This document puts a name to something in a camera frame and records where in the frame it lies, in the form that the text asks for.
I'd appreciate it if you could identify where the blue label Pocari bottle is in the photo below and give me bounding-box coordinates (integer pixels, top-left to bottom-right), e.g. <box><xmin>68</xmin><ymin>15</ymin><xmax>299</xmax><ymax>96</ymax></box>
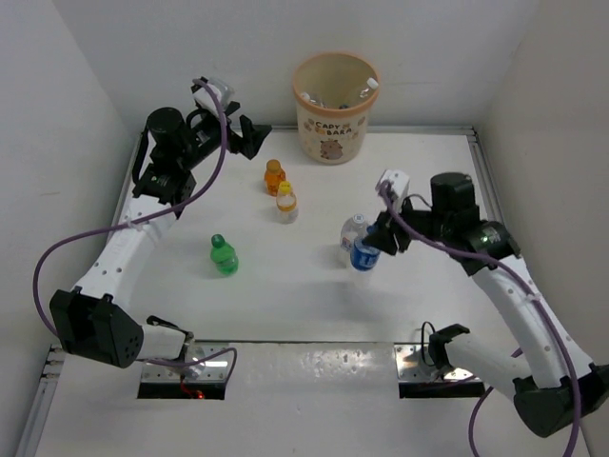
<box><xmin>350</xmin><ymin>236</ymin><xmax>382</xmax><ymax>272</ymax></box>

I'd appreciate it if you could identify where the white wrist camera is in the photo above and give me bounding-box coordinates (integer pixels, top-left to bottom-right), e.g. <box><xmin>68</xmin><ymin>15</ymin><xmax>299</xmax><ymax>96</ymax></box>
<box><xmin>191</xmin><ymin>77</ymin><xmax>235</xmax><ymax>116</ymax></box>
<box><xmin>375</xmin><ymin>169</ymin><xmax>410</xmax><ymax>209</ymax></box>

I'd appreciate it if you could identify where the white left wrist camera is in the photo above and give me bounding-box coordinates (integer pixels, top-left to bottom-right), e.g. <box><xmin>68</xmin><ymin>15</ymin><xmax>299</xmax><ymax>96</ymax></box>
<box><xmin>191</xmin><ymin>77</ymin><xmax>235</xmax><ymax>116</ymax></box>

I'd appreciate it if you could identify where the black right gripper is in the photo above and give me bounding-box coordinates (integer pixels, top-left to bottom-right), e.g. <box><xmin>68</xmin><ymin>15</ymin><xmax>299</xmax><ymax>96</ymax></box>
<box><xmin>362</xmin><ymin>192</ymin><xmax>449</xmax><ymax>254</ymax></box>

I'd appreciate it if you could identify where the metal base plate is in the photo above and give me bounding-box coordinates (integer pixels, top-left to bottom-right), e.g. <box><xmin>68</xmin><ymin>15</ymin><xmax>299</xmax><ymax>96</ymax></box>
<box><xmin>394</xmin><ymin>343</ymin><xmax>478</xmax><ymax>384</ymax></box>
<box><xmin>140</xmin><ymin>341</ymin><xmax>232</xmax><ymax>384</ymax></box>

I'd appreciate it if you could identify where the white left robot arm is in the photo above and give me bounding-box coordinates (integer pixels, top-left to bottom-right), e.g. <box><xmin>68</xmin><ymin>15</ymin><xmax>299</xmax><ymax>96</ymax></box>
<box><xmin>49</xmin><ymin>107</ymin><xmax>272</xmax><ymax>368</ymax></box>

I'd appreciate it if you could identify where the clear bottle orange blue label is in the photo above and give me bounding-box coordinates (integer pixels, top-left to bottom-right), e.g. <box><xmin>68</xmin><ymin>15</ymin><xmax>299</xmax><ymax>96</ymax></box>
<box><xmin>338</xmin><ymin>213</ymin><xmax>369</xmax><ymax>267</ymax></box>

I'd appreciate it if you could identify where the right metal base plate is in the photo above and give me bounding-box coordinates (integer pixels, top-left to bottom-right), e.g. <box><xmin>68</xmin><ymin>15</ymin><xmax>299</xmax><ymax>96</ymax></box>
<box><xmin>394</xmin><ymin>343</ymin><xmax>478</xmax><ymax>384</ymax></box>

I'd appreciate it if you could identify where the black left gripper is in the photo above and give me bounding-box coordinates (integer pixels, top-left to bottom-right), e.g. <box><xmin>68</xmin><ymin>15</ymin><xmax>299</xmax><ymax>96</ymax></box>
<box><xmin>175</xmin><ymin>100</ymin><xmax>268</xmax><ymax>170</ymax></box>

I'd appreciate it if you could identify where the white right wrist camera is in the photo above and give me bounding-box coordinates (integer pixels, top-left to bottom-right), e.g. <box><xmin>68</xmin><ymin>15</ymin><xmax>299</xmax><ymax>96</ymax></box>
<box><xmin>375</xmin><ymin>169</ymin><xmax>410</xmax><ymax>209</ymax></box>

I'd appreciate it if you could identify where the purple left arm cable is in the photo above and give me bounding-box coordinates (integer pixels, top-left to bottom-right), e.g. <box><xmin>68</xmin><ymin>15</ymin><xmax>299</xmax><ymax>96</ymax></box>
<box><xmin>31</xmin><ymin>78</ymin><xmax>238</xmax><ymax>380</ymax></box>

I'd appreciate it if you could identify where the beige capybara plastic bin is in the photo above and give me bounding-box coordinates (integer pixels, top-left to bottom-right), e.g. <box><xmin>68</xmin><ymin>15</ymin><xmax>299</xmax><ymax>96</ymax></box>
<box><xmin>292</xmin><ymin>51</ymin><xmax>380</xmax><ymax>165</ymax></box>

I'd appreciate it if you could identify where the orange juice bottle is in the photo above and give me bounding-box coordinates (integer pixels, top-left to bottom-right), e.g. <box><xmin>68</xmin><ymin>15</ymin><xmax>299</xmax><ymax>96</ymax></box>
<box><xmin>264</xmin><ymin>159</ymin><xmax>286</xmax><ymax>196</ymax></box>

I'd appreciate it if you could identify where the clear bottle QR cap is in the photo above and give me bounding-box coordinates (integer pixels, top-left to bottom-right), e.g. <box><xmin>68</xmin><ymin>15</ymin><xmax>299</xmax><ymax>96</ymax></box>
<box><xmin>301</xmin><ymin>91</ymin><xmax>331</xmax><ymax>109</ymax></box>

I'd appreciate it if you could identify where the yellow cap small bottle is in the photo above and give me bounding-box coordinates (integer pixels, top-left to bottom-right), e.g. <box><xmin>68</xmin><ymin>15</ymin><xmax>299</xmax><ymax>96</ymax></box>
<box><xmin>276</xmin><ymin>181</ymin><xmax>299</xmax><ymax>224</ymax></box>

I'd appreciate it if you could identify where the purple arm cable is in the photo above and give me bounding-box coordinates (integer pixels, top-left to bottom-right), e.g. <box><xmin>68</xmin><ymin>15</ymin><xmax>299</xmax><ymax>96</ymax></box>
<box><xmin>378</xmin><ymin>183</ymin><xmax>582</xmax><ymax>457</ymax></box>
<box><xmin>31</xmin><ymin>78</ymin><xmax>238</xmax><ymax>380</ymax></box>

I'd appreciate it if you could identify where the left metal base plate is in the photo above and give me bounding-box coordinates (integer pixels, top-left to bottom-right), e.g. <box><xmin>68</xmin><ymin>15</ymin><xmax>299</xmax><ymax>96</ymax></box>
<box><xmin>140</xmin><ymin>341</ymin><xmax>232</xmax><ymax>384</ymax></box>

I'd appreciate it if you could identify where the clear bottle blue label tall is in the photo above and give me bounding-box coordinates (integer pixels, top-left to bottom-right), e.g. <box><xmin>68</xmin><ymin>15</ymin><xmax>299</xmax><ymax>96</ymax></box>
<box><xmin>354</xmin><ymin>77</ymin><xmax>379</xmax><ymax>104</ymax></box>

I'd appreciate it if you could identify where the green plastic bottle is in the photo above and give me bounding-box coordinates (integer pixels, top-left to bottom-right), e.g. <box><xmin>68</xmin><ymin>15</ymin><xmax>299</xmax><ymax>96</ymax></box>
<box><xmin>210</xmin><ymin>234</ymin><xmax>239</xmax><ymax>276</ymax></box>

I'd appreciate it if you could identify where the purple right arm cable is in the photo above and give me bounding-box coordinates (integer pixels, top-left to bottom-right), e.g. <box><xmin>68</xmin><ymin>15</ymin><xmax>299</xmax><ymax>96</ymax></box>
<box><xmin>378</xmin><ymin>183</ymin><xmax>582</xmax><ymax>457</ymax></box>

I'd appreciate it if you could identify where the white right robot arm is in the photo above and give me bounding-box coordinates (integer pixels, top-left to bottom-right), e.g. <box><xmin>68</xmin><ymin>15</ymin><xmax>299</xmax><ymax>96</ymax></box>
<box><xmin>363</xmin><ymin>169</ymin><xmax>608</xmax><ymax>438</ymax></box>

